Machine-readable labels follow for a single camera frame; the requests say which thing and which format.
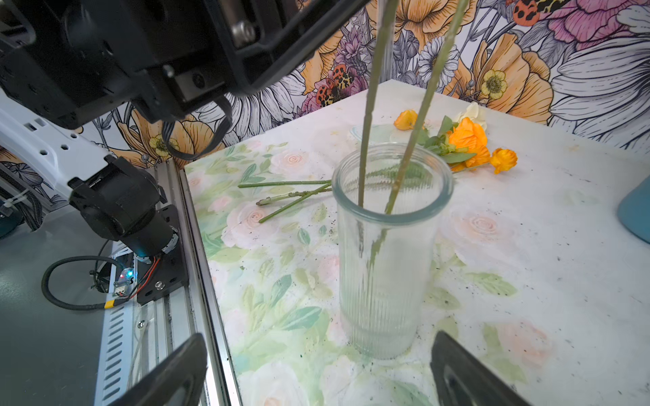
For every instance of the small orange flower stem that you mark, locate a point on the small orange flower stem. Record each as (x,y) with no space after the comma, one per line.
(406,120)

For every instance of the teal ceramic vase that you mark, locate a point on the teal ceramic vase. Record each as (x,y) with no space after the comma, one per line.
(634,211)

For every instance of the green circuit board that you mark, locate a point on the green circuit board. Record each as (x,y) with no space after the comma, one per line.
(124,284)

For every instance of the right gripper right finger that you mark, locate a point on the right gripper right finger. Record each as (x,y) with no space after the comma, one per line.
(461,379)

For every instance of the clear glass cylinder vase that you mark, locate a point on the clear glass cylinder vase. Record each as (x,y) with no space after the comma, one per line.
(386,256)

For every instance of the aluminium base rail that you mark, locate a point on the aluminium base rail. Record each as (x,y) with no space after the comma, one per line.
(136,338)

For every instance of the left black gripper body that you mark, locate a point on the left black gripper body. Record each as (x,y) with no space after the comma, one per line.
(72,61)

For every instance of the pink-edged white carnation stem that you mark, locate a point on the pink-edged white carnation stem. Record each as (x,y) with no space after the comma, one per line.
(416,122)

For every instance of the large orange-yellow flower stem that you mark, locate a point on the large orange-yellow flower stem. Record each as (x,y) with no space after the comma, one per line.
(504,156)

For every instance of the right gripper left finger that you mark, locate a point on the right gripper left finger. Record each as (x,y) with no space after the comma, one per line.
(178,380)

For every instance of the cream ranunculus flower stem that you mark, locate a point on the cream ranunculus flower stem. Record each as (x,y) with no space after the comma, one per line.
(472,114)

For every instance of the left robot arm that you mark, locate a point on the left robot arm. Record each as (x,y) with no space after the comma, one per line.
(101,166)

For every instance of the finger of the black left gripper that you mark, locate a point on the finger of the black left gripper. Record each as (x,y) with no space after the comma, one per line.
(257,43)

